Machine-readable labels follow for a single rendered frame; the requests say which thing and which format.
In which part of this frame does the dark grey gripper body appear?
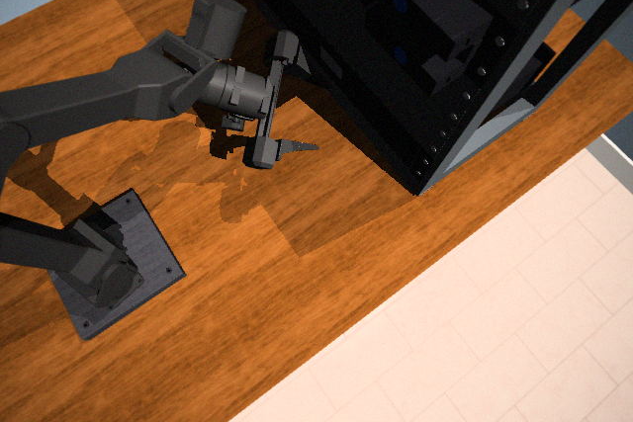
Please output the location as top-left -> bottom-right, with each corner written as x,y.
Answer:
216,30 -> 300,169

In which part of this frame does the black metal rack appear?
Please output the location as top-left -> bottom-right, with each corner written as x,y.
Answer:
255,0 -> 633,197

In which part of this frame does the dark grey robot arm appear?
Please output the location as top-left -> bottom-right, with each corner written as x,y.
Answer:
0,0 -> 247,310

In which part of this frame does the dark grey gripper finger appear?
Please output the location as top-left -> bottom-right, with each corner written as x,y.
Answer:
282,45 -> 331,89
275,139 -> 319,161

